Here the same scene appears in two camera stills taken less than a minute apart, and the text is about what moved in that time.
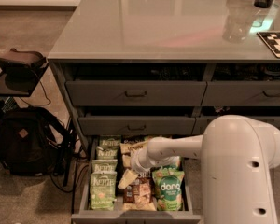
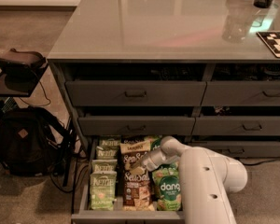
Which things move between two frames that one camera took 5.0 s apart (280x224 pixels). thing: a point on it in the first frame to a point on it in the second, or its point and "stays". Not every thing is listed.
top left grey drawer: [134, 93] stays
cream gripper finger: [127, 179] to [137, 170]
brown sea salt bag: [140, 196] stays
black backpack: [30, 141] stays
